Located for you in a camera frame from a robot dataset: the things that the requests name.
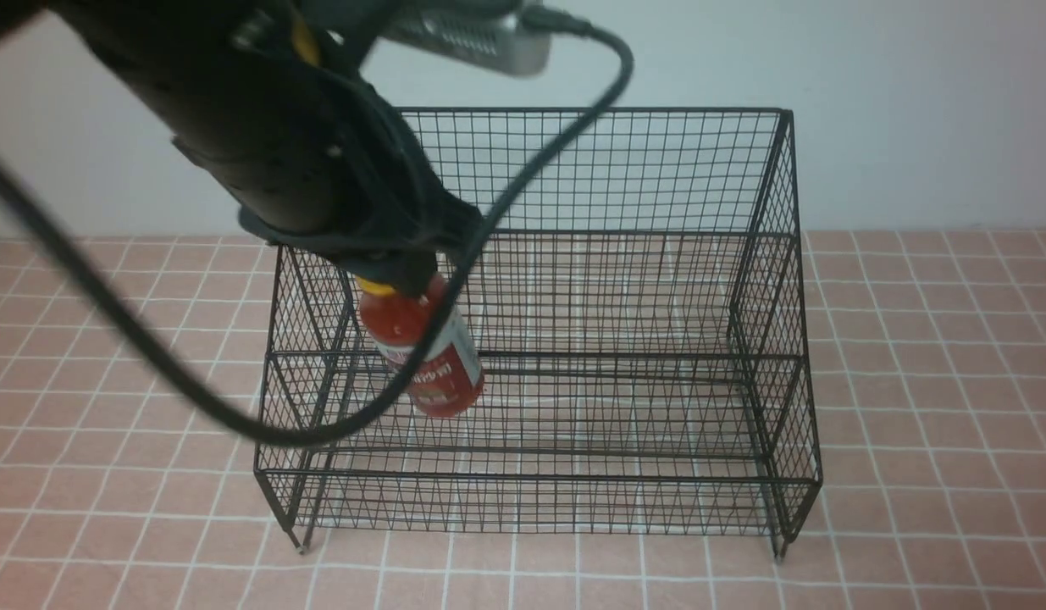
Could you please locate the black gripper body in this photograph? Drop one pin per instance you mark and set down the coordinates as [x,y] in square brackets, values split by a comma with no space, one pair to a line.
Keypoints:
[318,158]

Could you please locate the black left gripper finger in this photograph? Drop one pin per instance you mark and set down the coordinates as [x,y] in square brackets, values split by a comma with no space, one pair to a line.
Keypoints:
[454,223]

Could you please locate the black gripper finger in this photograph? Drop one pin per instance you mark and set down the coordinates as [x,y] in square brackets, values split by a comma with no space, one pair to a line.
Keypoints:
[406,272]

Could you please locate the red ketchup bottle yellow cap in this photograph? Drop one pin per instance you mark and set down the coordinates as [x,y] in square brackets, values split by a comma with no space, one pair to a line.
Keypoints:
[451,377]

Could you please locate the black wire mesh shelf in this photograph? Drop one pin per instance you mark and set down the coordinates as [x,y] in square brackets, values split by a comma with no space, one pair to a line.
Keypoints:
[640,315]

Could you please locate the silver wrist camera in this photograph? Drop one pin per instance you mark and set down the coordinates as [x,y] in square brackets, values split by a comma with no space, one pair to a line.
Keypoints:
[486,34]

